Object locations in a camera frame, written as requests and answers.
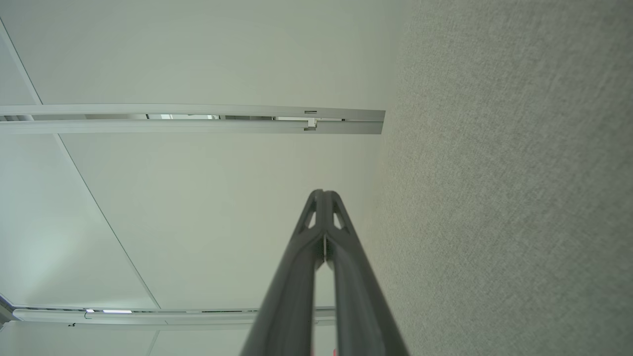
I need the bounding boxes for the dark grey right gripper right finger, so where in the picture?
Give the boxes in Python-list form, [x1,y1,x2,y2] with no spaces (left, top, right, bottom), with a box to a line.
[324,190,410,356]

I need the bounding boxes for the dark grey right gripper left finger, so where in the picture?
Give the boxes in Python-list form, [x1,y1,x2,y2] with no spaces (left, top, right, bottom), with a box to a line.
[240,189,325,356]

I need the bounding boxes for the white aluminium rail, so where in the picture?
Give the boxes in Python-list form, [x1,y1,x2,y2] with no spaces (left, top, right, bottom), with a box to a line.
[0,104,386,135]
[0,294,337,331]

